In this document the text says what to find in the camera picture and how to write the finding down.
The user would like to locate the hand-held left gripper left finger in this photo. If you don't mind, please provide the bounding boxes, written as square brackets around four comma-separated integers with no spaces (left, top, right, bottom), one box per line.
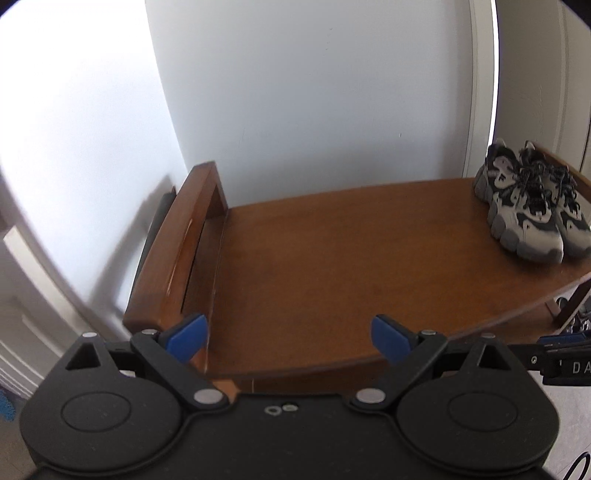
[65,313,230,411]

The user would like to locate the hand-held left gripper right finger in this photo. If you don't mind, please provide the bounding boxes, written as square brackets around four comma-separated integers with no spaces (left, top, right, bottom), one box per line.
[351,314,526,411]

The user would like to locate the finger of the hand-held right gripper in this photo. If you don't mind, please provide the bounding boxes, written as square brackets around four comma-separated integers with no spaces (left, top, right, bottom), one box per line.
[508,330,591,371]

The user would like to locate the wooden shoe rack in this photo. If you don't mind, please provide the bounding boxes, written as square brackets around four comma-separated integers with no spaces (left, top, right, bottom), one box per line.
[122,141,591,395]

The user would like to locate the grey chunky sneaker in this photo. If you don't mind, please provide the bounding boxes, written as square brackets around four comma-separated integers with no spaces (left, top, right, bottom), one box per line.
[519,141,591,259]
[473,142,566,264]

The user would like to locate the white panelled door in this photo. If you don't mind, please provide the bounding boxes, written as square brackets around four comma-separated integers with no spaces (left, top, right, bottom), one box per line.
[0,152,93,416]

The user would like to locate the black cable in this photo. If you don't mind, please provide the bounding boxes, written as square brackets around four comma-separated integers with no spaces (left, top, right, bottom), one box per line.
[567,455,591,480]

